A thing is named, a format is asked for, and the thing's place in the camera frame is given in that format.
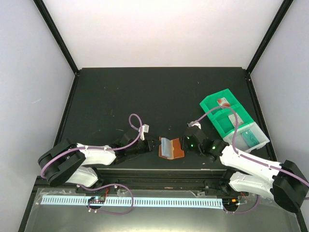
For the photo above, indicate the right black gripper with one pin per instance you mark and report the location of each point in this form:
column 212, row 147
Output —
column 184, row 144

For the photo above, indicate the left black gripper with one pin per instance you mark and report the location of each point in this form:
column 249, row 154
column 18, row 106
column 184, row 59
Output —
column 149, row 147

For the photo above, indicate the brown leather card holder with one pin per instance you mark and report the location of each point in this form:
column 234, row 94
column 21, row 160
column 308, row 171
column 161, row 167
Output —
column 170, row 149

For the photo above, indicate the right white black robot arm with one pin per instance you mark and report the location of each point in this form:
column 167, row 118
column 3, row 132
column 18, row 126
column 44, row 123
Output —
column 282, row 182

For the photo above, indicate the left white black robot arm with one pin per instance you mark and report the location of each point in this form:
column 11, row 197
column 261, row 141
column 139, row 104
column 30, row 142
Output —
column 74, row 163

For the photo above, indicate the red white card in bin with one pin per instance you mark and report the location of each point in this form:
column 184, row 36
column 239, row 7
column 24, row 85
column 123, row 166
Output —
column 223, row 102

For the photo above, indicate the white card in middle bin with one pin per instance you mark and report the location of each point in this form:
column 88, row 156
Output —
column 235, row 119

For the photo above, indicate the teal card in clear bin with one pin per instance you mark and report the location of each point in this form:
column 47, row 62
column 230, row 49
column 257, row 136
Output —
column 249, row 138

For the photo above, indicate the green plastic bin middle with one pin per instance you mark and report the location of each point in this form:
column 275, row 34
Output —
column 224, row 120

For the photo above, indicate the green plastic bin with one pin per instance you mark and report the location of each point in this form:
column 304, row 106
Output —
column 210, row 101
column 224, row 120

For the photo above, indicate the green plastic bin far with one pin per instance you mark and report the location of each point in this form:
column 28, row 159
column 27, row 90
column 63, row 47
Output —
column 210, row 101

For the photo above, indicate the clear plastic bin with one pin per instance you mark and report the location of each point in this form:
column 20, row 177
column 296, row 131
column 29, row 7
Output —
column 239, row 142

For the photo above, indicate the right circuit board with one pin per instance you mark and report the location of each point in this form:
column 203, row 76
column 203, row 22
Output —
column 231, row 201

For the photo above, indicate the circuit board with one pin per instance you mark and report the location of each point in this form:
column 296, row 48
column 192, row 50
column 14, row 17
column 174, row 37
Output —
column 96, row 200
column 231, row 201

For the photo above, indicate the left circuit board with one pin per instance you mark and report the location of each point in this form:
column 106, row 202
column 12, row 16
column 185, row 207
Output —
column 96, row 200

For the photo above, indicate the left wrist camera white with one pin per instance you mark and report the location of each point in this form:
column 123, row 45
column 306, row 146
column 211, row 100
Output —
column 143, row 130

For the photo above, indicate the black aluminium rail base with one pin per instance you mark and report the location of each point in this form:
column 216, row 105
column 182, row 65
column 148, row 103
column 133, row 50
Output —
column 213, row 182

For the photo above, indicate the white slotted cable duct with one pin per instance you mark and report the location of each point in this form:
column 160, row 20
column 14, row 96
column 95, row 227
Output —
column 135, row 202

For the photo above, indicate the right black frame post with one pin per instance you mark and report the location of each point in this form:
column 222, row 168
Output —
column 279, row 16

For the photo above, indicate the black frame post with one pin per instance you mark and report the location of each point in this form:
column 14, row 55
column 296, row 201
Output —
column 56, row 34
column 279, row 16

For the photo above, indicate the left black frame post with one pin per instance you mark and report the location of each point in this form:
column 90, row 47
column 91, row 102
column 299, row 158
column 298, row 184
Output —
column 56, row 34

